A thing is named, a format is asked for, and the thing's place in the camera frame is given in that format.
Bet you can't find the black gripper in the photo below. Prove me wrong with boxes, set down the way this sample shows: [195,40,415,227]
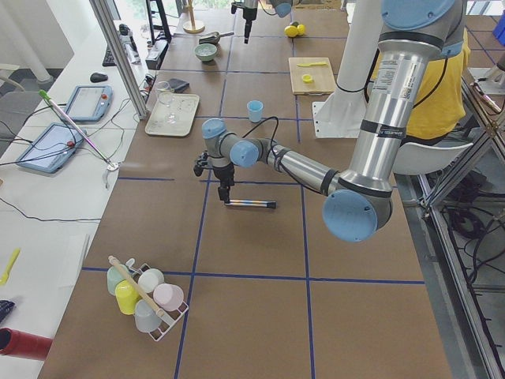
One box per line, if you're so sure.
[193,152,234,204]
[231,0,259,43]

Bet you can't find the steel muddler black tip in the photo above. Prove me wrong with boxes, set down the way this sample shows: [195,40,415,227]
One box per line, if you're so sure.
[224,199,277,209]

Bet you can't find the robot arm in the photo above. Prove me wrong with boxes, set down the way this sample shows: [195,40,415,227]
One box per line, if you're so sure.
[230,0,299,44]
[193,1,466,242]

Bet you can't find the bottom lemon slice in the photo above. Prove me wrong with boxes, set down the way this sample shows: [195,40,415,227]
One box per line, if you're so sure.
[301,73,314,84]

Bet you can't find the light blue cup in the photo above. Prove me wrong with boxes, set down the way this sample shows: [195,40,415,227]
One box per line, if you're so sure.
[247,99,264,123]

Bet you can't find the white cup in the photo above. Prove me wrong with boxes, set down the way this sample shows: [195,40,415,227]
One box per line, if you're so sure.
[138,268,164,294]

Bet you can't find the pink cup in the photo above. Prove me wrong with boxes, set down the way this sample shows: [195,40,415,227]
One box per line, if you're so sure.
[153,283,184,311]

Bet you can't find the mint green cup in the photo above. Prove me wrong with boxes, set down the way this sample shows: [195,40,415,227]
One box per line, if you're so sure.
[106,266,124,296]

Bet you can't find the yellow cup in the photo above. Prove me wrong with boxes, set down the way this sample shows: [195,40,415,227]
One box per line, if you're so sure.
[114,280,140,315]

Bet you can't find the grey blue cup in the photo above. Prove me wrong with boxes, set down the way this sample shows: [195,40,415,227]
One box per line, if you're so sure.
[134,299,162,333]

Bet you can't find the steel ice scoop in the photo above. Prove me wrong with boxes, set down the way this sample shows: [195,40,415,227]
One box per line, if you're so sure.
[198,32,234,45]

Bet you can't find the yellow lemons at edge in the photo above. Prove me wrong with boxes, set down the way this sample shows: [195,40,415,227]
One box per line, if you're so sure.
[284,21,306,38]

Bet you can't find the round wooden stand base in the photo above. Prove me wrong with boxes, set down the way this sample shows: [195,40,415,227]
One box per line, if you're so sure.
[182,0,205,34]

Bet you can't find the green bowl of ice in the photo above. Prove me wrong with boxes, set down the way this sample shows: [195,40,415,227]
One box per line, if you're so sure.
[194,43,218,62]

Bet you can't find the yellow plastic knife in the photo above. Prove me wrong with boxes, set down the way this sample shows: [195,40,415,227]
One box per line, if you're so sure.
[297,61,327,67]

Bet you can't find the bamboo cutting board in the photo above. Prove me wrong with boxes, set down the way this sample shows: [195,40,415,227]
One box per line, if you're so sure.
[288,57,336,95]

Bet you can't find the grey folded cloth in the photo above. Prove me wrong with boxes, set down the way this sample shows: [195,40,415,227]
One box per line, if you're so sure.
[167,78,189,93]

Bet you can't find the cream bear tray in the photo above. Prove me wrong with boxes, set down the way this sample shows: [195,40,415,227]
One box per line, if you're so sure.
[144,94,200,137]

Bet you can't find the clear wine glass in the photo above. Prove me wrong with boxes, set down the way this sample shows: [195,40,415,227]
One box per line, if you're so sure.
[155,81,177,124]

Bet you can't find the green pink grabber stick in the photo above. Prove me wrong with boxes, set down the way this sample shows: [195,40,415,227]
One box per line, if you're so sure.
[38,88,122,190]

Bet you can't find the black computer mouse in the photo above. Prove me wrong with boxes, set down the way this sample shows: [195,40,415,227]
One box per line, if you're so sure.
[89,72,108,83]

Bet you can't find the far teach pendant tablet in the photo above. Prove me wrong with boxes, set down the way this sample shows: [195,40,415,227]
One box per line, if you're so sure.
[65,85,113,122]

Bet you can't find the teach pendant tablet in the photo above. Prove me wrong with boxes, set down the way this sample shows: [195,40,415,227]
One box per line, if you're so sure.
[16,122,85,174]
[65,85,113,122]

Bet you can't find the near teach pendant tablet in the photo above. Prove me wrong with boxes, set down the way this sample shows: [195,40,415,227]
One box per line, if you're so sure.
[16,122,85,174]

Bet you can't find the white plastic chair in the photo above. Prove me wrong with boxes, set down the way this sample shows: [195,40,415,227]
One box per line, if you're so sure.
[392,142,473,175]

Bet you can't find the person in yellow shirt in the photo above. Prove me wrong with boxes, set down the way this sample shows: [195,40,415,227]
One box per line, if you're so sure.
[370,29,473,146]

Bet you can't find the red tube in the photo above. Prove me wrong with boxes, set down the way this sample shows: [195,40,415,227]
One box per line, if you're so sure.
[1,328,53,361]

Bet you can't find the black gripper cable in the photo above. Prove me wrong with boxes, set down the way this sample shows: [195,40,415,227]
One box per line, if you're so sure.
[240,115,301,186]

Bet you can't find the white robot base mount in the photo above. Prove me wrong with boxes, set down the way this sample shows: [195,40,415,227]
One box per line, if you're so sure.
[312,0,383,138]

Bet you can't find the wooden rack handle stick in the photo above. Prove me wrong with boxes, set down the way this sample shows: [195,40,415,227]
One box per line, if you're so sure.
[108,255,166,318]

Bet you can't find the white wire cup rack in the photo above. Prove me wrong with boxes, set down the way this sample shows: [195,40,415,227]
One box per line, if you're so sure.
[125,258,189,341]

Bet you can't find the aluminium frame post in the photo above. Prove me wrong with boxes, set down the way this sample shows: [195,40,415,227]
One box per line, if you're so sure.
[89,0,148,120]

